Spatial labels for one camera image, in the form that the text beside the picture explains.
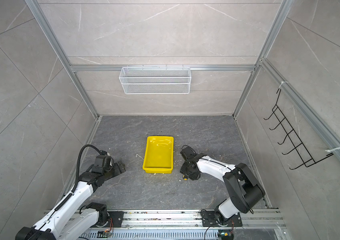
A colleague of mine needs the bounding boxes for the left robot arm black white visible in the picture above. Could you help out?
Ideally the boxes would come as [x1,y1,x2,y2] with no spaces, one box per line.
[15,151,126,240]

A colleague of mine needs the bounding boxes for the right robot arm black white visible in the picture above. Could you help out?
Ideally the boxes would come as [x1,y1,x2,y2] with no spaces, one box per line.
[180,145,265,225]

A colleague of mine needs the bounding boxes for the yellow plastic bin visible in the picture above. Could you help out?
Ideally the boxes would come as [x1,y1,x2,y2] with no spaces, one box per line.
[143,136,174,174]

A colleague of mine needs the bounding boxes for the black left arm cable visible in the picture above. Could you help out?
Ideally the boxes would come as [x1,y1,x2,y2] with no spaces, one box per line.
[71,144,102,193]

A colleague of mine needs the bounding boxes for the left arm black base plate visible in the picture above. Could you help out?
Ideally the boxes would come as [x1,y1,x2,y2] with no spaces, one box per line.
[96,211,125,229]

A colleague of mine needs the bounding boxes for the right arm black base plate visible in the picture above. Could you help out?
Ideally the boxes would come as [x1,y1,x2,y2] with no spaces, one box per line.
[199,210,243,227]

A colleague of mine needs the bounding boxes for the white wire mesh basket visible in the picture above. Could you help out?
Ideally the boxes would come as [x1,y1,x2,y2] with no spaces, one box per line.
[119,67,192,95]

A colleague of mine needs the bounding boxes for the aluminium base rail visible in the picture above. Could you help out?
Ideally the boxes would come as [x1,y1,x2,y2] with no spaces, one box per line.
[42,209,287,240]

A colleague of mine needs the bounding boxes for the black wire hook rack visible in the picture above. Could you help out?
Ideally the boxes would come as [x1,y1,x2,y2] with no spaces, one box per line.
[263,89,334,170]

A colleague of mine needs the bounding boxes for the white cable tie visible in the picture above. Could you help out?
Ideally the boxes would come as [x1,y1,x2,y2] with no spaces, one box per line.
[325,147,340,153]

